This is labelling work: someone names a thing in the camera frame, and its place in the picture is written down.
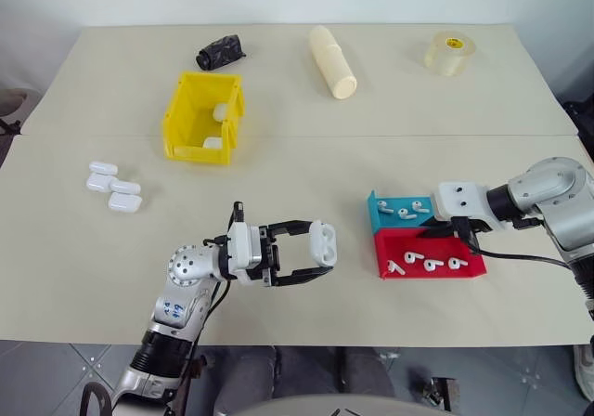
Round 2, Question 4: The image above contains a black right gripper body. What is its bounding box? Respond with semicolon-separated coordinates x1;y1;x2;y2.
447;217;494;251

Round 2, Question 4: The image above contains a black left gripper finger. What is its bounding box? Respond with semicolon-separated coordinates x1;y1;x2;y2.
270;219;321;243
273;265;337;290

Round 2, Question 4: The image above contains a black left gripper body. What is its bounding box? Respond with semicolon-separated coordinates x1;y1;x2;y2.
257;224;284;290

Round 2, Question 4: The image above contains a yellow plastic bin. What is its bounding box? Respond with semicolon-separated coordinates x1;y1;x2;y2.
161;71;247;167

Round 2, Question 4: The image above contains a red plastic tray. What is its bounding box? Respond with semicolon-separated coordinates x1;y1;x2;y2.
372;227;488;280

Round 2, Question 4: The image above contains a teal plastic tray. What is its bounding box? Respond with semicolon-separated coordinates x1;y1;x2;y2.
366;189;438;237

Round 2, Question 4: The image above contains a dark rounded leg shape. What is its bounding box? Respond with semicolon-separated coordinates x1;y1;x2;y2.
340;345;396;401
212;344;280;415

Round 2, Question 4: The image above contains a black object beside table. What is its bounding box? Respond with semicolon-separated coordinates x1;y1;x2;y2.
560;98;594;158

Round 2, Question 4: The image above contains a clear tape roll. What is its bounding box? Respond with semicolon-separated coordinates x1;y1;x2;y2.
423;30;479;78

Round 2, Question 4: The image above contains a white shoe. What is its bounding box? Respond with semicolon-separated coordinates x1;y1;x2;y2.
572;343;594;404

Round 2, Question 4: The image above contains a black crumpled bag roll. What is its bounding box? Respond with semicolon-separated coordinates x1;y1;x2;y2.
195;34;248;72

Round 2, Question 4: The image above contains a chair beside table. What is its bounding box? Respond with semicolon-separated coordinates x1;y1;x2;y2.
0;87;42;137

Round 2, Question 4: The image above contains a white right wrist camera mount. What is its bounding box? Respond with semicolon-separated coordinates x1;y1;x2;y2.
431;181;508;230

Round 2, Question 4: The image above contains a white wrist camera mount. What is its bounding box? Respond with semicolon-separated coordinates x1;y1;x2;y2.
226;222;266;288
431;181;508;230

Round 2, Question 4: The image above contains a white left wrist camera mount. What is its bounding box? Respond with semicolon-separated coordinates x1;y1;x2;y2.
226;222;266;288

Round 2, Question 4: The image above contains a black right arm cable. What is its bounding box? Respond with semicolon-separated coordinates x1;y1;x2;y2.
463;237;573;269

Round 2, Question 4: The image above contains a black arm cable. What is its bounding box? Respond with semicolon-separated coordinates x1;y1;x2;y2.
463;237;573;269
178;201;246;403

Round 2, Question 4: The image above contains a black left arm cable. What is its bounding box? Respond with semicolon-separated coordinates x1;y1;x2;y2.
178;201;246;403

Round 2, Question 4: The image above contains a metal bracket on floor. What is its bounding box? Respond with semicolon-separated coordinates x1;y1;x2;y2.
419;375;461;409

